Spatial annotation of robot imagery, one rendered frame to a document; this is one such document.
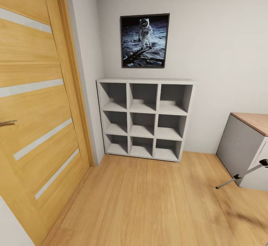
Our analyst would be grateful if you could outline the camera tripod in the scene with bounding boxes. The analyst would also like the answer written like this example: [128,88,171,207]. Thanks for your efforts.
[216,159,268,246]

